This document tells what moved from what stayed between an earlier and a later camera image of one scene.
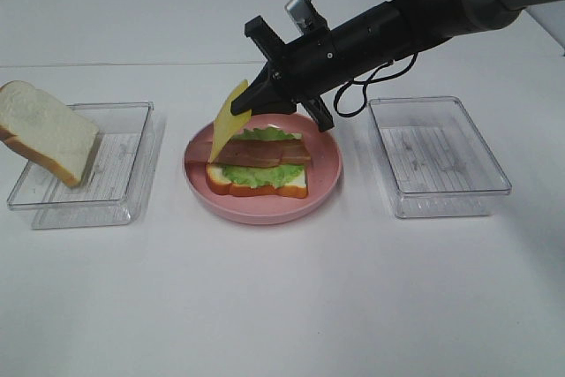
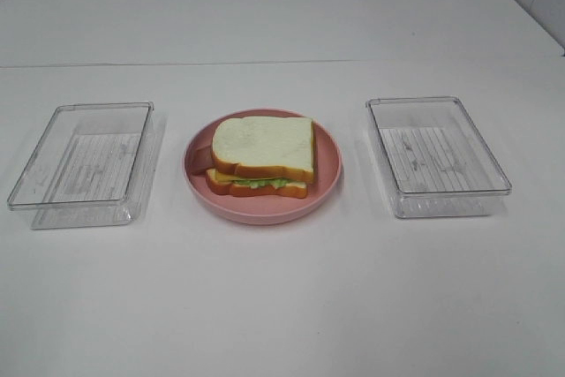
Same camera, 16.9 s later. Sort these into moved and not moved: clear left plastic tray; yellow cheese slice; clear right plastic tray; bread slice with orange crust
Moved: yellow cheese slice
Not moved: clear left plastic tray; bread slice with orange crust; clear right plastic tray
